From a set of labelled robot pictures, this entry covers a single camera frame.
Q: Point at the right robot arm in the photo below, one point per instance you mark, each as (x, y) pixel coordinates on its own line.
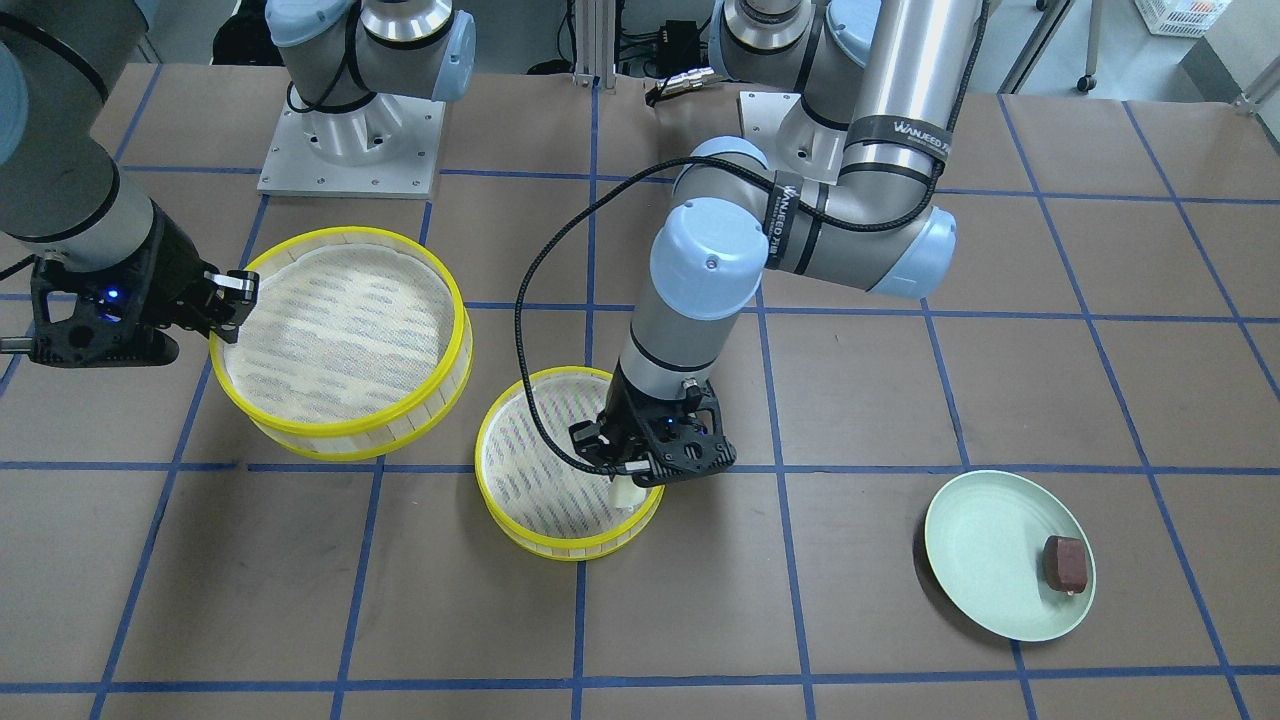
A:
(64, 196)

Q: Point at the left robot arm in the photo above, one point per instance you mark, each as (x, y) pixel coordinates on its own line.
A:
(846, 200)

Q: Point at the light green plate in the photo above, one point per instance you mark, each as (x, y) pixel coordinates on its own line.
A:
(983, 535)

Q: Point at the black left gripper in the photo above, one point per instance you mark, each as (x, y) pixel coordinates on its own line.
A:
(626, 404)

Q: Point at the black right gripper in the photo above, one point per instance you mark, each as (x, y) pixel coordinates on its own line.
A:
(172, 262)

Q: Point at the white steamed bun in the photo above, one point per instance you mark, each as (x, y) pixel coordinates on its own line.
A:
(624, 494)

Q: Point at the brown bun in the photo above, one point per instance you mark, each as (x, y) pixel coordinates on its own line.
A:
(1064, 563)

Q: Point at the large yellow bamboo steamer layer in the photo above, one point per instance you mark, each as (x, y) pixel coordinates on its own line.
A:
(359, 343)

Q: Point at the small yellow bamboo steamer layer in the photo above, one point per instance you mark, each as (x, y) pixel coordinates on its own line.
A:
(539, 501)

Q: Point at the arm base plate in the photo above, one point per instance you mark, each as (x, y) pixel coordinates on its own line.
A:
(386, 150)
(790, 139)

